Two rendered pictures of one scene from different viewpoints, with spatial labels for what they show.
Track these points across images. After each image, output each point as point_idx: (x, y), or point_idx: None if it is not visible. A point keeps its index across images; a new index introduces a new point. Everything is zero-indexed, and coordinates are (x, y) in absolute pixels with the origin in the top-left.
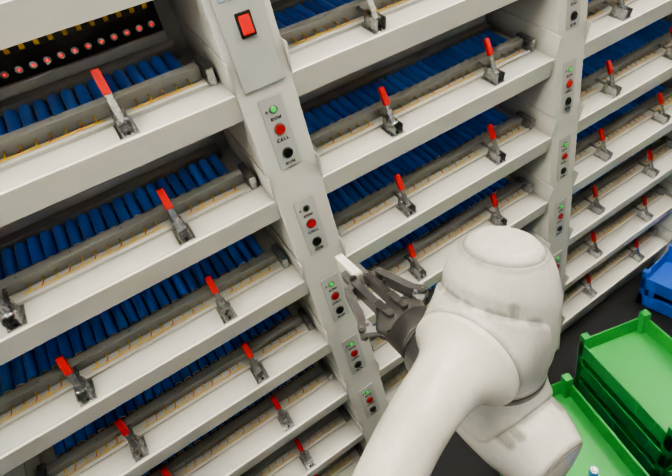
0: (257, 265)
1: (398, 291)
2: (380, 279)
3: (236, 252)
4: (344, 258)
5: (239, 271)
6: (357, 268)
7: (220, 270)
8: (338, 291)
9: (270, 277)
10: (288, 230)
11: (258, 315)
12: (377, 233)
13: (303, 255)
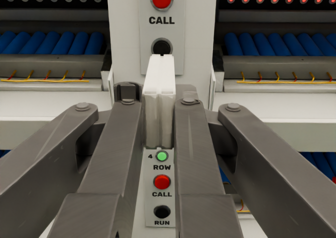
0: (67, 63)
1: (267, 230)
2: (224, 151)
3: (63, 42)
4: (167, 61)
5: (38, 58)
6: (172, 82)
7: (22, 49)
8: (171, 177)
9: (75, 91)
10: None
11: (14, 134)
12: (291, 114)
13: (126, 65)
